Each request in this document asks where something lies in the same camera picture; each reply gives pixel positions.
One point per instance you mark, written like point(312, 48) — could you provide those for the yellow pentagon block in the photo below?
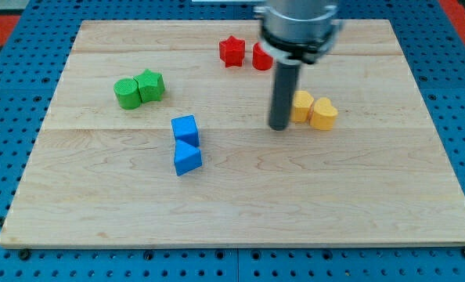
point(301, 106)

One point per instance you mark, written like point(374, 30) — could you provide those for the green star block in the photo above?
point(151, 86)

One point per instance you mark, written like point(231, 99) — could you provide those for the red star block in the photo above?
point(232, 51)

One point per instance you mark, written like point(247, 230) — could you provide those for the green cylinder block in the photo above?
point(127, 93)

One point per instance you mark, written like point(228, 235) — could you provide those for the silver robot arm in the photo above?
point(298, 31)

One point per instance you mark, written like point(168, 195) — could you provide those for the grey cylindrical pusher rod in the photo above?
point(284, 86)

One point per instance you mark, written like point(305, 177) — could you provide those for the red cylinder block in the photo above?
point(261, 60)

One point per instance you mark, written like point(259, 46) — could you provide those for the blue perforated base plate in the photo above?
point(32, 61)

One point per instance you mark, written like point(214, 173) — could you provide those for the blue cube block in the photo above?
point(185, 129)

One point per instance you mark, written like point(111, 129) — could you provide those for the blue triangle block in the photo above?
point(186, 157)

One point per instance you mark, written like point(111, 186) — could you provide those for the yellow heart block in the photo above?
point(324, 114)

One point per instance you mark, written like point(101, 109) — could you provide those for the wooden board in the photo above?
point(100, 176)

